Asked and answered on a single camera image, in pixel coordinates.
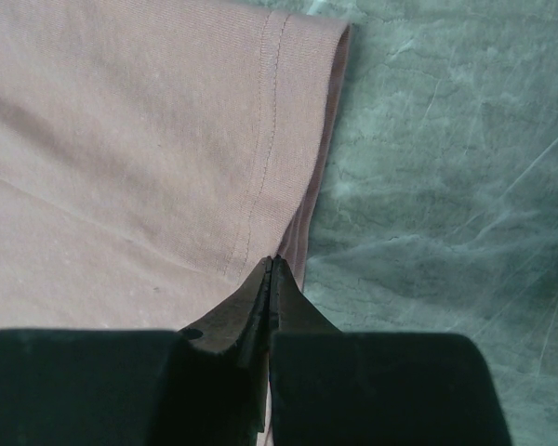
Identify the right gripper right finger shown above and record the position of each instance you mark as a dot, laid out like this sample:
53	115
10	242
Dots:
338	388

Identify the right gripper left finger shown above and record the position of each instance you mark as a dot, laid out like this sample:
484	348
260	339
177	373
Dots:
204	384

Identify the pink printed t shirt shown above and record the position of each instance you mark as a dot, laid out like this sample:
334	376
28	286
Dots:
151	152

